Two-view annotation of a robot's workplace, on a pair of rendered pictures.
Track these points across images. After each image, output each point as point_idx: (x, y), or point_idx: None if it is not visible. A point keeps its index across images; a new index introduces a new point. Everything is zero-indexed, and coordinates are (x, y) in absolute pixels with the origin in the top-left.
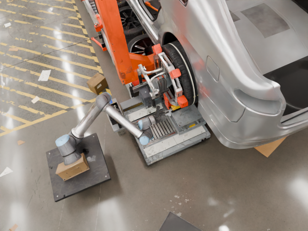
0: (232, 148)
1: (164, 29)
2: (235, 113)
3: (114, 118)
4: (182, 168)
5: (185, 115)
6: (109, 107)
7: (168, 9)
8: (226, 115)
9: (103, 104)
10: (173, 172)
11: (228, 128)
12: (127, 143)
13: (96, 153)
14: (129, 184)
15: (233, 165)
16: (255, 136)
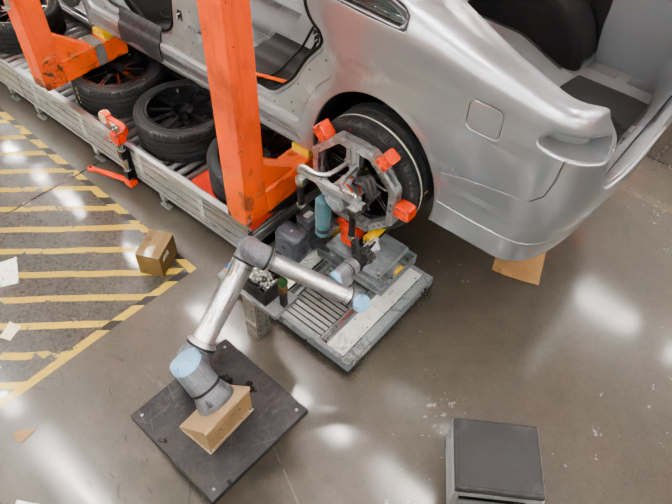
0: (523, 259)
1: (330, 91)
2: (542, 180)
3: (294, 277)
4: (413, 354)
5: (379, 254)
6: (280, 257)
7: (352, 47)
8: (520, 194)
9: (268, 253)
10: (402, 366)
11: (521, 218)
12: (282, 347)
13: (249, 376)
14: (332, 420)
15: (495, 316)
16: (571, 215)
